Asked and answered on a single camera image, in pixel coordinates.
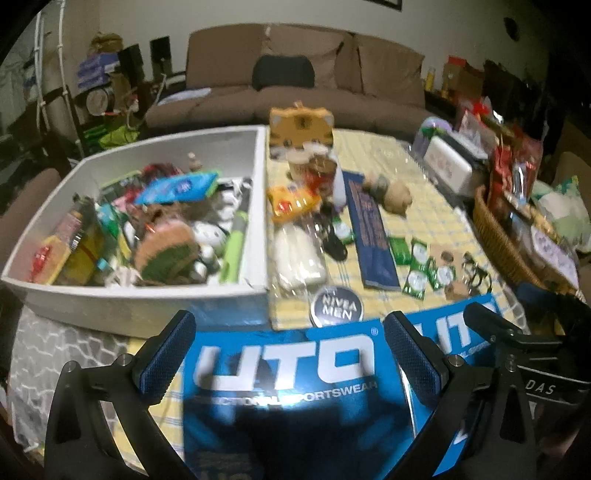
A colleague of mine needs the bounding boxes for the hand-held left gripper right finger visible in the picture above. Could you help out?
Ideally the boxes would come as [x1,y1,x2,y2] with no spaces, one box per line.
[384,312,539,480]

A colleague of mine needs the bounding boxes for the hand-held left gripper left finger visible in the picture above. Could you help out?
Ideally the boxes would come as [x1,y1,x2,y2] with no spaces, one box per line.
[44,310,197,480]

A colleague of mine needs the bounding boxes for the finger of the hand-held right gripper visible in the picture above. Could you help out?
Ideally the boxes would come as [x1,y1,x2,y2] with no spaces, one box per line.
[516,282,587,334]
[463,302,562,352]

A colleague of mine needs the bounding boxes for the clear bag of white items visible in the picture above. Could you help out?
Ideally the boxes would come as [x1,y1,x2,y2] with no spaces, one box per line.
[271,224,329,297]

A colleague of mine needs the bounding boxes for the white storage box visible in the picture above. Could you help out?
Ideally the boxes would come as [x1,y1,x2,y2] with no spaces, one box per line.
[1,126,271,319]

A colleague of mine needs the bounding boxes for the orange tiger print box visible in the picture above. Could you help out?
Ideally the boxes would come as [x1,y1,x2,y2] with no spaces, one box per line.
[269,104,336,160]

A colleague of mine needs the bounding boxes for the yellow checked cloth desktop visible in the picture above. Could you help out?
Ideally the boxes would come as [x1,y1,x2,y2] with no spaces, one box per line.
[124,127,532,467]

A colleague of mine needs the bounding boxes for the green sachet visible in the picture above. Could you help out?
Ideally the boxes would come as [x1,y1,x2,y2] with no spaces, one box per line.
[388,235,413,267]
[401,269,428,297]
[410,239,433,274]
[431,258,456,291]

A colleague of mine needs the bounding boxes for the wicker basket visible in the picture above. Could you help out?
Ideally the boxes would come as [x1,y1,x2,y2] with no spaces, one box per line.
[472,185,583,293]

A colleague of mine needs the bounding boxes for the dark blue round tin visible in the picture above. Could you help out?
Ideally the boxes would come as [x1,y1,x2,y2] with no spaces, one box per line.
[310,285,365,328]

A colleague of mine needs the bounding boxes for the brown and green knitted pouch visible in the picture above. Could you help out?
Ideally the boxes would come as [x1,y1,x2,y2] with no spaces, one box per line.
[135,220,200,283]

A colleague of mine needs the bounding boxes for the grey patterned mat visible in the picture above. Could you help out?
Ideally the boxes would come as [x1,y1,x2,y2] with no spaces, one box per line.
[8,307,139,455]

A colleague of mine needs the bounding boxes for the yellow box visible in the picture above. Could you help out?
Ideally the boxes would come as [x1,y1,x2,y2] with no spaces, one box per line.
[59,222,108,285]

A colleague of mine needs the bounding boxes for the green tube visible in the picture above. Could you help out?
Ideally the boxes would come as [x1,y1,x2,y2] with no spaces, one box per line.
[221,209,251,284]

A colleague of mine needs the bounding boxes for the dark blue flat packet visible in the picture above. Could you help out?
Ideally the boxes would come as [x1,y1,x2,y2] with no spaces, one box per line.
[344,170,401,292]

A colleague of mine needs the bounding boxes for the red snack packets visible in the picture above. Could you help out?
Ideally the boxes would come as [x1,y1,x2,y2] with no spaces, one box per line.
[488,137,544,206]

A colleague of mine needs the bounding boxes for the black car key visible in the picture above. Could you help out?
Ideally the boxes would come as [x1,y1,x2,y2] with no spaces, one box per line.
[322,222,349,260]

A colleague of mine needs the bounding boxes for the beige plush bear toy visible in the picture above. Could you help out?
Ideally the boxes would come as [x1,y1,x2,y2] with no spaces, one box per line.
[364,176,414,216]

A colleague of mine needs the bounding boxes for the white rectangular case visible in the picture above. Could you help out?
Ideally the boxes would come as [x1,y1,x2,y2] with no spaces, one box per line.
[424,136,477,195]

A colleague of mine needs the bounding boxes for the blue wipes packet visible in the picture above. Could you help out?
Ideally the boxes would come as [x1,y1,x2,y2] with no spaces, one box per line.
[135,172,219,205]

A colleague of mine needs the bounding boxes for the white plastic bottle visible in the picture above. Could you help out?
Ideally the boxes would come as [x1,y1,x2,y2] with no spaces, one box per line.
[332,165,348,208]

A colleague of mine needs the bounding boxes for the yellow snack packet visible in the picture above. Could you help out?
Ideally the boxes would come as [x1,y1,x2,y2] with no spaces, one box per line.
[269,184,322,223]

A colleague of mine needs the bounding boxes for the purple round container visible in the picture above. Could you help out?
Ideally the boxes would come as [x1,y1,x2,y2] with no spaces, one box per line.
[412,117,457,153]

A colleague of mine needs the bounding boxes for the red can with gold lid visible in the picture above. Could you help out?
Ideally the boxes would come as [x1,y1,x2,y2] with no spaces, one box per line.
[308,157,339,191]

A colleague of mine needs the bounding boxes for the brown chair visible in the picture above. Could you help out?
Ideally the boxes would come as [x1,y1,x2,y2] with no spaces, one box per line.
[0,167,63,259]

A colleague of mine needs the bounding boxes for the green plastic bag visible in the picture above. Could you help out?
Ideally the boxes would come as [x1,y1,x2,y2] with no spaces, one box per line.
[98,126,140,149]

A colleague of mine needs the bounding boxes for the cardboard boxes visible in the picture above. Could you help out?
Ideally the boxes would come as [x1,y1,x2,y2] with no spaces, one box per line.
[442,55,486,99]

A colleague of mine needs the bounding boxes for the stack of blue boxes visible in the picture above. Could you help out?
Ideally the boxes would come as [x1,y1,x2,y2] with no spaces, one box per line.
[75,54,122,89]

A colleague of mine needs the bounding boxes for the black cushion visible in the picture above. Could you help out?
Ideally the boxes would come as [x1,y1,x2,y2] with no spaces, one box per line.
[252,54,315,90]

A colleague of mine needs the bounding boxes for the brown sofa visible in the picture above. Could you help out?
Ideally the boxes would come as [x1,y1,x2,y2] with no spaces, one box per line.
[144,23,428,139]

